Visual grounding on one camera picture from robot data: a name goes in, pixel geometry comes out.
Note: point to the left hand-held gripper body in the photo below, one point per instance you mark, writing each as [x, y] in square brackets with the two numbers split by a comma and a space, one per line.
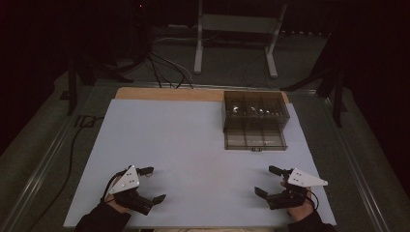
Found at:
[129, 180]

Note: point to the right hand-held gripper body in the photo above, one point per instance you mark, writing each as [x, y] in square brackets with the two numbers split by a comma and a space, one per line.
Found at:
[303, 179]

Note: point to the person's left hand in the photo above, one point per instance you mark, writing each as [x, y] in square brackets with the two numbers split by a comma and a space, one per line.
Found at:
[116, 205]

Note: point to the person's right hand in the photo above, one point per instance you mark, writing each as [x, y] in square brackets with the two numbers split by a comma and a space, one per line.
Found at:
[301, 212]

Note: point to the clear brown drawer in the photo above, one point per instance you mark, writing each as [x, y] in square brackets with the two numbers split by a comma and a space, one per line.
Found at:
[254, 138]

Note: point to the white table mat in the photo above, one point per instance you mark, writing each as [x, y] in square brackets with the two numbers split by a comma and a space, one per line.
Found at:
[193, 154]

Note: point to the clear brown drawer cabinet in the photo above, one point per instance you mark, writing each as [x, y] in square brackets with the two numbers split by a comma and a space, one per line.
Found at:
[254, 108]

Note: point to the black metal stand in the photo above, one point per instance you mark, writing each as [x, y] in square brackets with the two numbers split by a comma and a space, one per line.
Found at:
[72, 87]
[336, 96]

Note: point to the white metal stand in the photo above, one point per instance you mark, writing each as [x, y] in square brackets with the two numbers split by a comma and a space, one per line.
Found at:
[238, 23]

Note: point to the metal floor rail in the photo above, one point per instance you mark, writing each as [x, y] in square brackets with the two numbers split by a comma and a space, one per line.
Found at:
[38, 174]
[354, 167]

